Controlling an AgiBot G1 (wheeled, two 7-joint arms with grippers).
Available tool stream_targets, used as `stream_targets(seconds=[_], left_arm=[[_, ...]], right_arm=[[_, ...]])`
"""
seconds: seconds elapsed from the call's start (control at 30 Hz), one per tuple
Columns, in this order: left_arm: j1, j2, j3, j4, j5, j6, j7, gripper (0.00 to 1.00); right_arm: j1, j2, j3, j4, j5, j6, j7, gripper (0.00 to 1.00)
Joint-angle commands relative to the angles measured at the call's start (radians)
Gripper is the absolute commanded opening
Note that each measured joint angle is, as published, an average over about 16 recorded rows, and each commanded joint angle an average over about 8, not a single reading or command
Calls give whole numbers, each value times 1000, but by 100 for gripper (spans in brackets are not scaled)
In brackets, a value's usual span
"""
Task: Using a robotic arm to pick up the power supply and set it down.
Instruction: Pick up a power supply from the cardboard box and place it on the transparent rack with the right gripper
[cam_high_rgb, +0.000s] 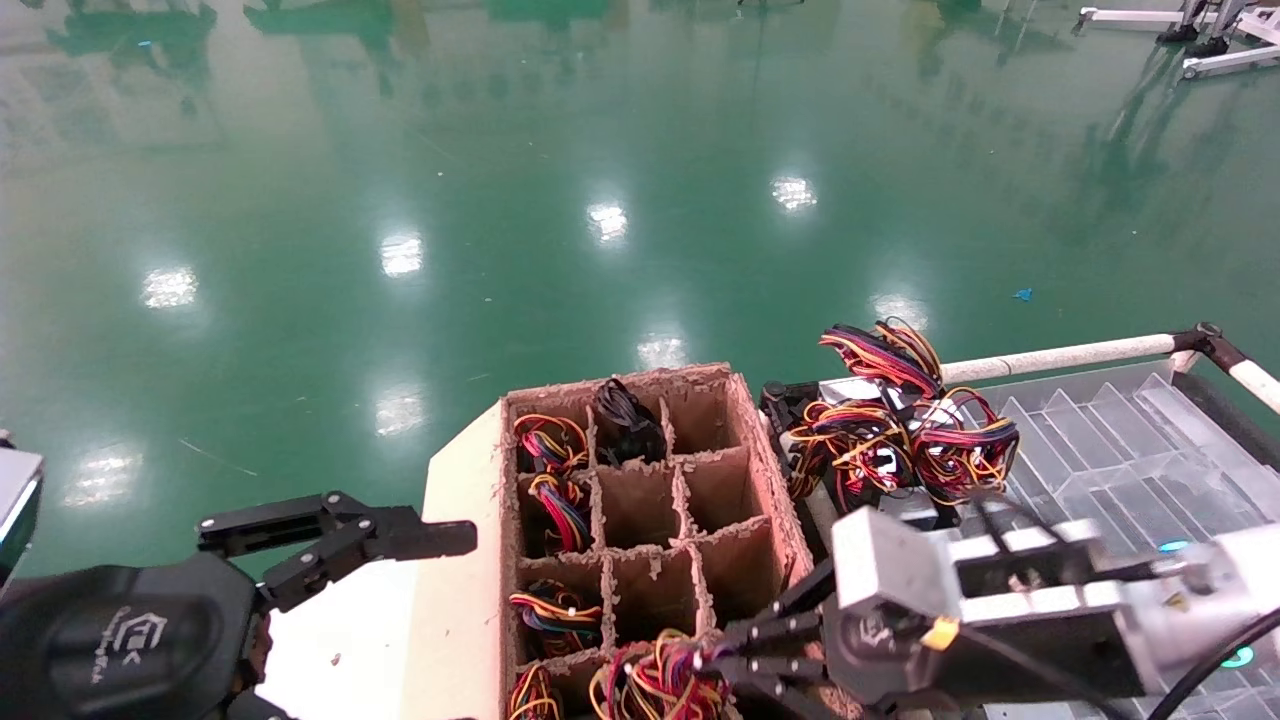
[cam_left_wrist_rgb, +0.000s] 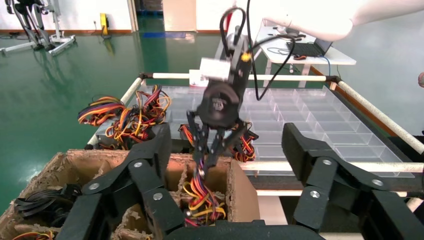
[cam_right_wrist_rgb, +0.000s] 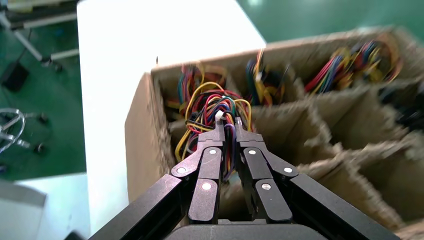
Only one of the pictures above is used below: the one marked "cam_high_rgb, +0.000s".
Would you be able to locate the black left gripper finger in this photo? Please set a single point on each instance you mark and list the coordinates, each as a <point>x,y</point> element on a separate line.
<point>425,540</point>

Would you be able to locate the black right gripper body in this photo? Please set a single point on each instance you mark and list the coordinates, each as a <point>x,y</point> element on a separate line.
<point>1000,660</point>

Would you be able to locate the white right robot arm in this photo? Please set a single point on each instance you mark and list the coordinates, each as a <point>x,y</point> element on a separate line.
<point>1230,590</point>

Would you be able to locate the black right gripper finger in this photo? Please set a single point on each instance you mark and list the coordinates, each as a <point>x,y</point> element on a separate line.
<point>790,685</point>
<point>780,630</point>

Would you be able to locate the long white rack pipe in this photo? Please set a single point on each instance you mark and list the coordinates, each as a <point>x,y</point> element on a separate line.
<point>1060,355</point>

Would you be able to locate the white metal frame base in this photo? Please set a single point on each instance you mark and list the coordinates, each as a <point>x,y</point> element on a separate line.
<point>1230,62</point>

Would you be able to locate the white rack pipe beside box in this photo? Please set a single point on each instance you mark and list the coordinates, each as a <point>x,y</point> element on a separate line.
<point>822,515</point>

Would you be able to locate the short white rack pipe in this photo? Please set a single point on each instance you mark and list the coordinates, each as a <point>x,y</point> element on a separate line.
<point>1262,385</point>

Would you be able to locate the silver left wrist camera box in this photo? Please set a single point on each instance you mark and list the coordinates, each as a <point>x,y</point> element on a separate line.
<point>18,500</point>

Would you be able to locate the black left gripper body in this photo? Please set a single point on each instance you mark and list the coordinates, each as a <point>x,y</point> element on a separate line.
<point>120,640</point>

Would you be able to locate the clear stepped plastic tray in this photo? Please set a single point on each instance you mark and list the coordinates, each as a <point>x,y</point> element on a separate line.
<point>1090,460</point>

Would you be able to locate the brown cardboard divider box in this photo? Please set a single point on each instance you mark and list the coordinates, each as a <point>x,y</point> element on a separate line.
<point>650,505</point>

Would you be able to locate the black pipe joint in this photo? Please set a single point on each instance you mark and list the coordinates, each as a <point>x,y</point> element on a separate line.
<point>1215,345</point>

